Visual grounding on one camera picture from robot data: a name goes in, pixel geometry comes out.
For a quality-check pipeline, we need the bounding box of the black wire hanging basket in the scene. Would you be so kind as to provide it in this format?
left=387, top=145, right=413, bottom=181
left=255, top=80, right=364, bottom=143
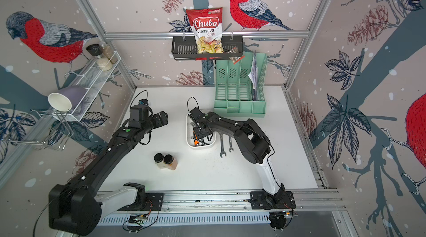
left=171, top=35, right=244, bottom=61

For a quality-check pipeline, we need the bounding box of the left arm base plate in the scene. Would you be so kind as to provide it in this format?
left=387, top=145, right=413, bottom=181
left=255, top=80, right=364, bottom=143
left=119, top=193, right=164, bottom=212

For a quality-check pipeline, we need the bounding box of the black lid white jar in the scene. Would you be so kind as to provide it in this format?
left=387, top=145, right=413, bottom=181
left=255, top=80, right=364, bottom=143
left=86, top=44, right=113, bottom=71

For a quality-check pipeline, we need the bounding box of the orange handled adjustable wrench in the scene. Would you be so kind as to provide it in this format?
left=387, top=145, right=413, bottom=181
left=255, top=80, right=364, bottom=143
left=187, top=120, right=215, bottom=148

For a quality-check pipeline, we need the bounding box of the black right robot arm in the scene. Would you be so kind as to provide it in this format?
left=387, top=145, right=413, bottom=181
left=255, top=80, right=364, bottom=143
left=188, top=107, right=296, bottom=210

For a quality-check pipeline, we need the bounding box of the chrome wire cup rack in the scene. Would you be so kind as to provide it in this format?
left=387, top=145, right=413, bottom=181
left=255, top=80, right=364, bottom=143
left=1, top=109, right=76, bottom=151

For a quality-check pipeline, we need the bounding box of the white wire wall shelf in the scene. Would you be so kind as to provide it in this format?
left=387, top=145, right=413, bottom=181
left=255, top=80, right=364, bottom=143
left=65, top=51, right=122, bottom=122

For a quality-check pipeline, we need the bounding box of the purple white paper cup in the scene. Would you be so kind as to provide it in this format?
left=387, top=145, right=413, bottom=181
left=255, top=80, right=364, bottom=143
left=48, top=86, right=87, bottom=112

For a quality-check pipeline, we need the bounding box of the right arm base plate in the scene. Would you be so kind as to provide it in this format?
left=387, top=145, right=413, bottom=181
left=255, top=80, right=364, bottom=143
left=247, top=190, right=296, bottom=210

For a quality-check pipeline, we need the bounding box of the silver combination wrench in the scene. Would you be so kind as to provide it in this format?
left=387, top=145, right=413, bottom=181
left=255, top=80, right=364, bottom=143
left=229, top=136, right=234, bottom=153

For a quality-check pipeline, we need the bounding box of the white plastic storage box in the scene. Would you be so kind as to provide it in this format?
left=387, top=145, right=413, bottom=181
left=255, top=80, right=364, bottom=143
left=186, top=114, right=216, bottom=151

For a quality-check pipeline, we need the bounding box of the black lid orange spice jar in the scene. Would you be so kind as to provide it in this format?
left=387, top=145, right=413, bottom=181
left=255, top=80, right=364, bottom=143
left=163, top=155, right=178, bottom=170

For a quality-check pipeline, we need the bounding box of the green plastic file organizer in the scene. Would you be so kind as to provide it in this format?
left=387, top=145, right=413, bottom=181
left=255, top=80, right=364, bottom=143
left=214, top=53, right=267, bottom=118

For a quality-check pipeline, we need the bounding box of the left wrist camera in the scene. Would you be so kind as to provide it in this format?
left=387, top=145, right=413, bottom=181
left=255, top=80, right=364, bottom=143
left=138, top=98, right=149, bottom=106

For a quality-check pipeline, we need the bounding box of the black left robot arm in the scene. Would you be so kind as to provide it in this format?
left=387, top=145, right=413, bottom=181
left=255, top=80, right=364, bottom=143
left=48, top=104, right=168, bottom=236

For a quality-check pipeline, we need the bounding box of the clear glass jar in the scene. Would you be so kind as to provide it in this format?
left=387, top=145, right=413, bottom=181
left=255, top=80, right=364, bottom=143
left=99, top=41, right=117, bottom=64

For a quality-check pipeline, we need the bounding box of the small snack packet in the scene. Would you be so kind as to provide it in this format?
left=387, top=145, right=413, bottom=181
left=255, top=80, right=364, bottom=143
left=228, top=47, right=245, bottom=64

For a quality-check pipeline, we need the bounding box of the silver end wrench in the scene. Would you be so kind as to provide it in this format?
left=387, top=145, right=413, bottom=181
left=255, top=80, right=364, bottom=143
left=219, top=133, right=226, bottom=158

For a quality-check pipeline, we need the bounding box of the red Chuba chips bag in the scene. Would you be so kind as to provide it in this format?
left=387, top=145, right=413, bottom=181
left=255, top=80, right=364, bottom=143
left=186, top=8, right=224, bottom=54

